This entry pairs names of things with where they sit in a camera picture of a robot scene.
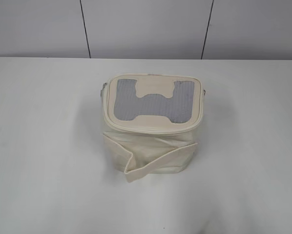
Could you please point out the cream fabric zipper bag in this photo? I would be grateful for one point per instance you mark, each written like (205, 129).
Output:
(151, 123)

